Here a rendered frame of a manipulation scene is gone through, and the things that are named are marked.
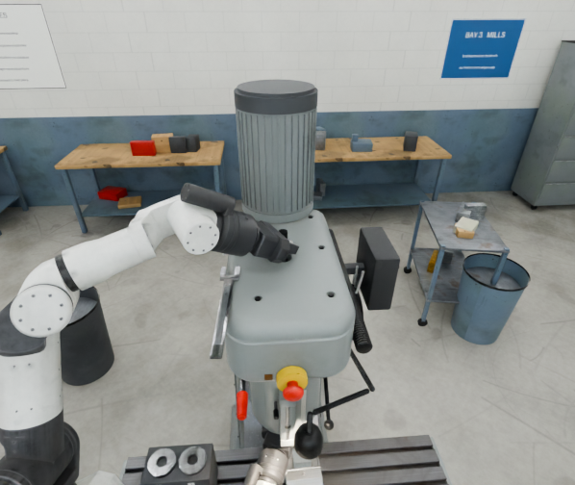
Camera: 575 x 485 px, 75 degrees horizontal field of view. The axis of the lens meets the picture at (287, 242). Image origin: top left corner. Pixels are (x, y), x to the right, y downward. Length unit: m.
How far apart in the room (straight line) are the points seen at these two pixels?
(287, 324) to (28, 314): 0.40
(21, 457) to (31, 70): 5.07
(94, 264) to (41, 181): 5.39
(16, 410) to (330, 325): 0.51
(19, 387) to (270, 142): 0.65
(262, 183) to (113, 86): 4.41
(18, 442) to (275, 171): 0.69
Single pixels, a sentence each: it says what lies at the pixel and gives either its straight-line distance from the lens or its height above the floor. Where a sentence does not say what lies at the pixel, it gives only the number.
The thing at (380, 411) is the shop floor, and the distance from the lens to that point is 2.90.
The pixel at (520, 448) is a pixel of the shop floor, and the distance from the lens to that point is 3.08.
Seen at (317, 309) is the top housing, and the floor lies 1.89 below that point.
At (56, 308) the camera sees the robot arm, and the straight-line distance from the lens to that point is 0.66.
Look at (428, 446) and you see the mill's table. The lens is 1.78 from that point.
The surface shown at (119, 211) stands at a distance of 5.03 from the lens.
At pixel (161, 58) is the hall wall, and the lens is 5.04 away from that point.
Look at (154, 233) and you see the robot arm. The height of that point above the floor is 2.02.
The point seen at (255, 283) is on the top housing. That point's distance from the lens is 0.77.
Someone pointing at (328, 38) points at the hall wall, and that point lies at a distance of 4.98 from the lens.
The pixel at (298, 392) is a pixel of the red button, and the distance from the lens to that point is 0.74.
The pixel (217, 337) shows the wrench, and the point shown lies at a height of 1.90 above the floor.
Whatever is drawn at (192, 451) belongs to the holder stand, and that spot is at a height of 1.10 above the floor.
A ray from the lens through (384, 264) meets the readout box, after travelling 1.17.
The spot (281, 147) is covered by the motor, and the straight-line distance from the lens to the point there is 0.89.
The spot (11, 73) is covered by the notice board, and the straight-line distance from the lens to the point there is 5.69.
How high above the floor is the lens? 2.37
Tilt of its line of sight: 33 degrees down
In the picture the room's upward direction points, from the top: straight up
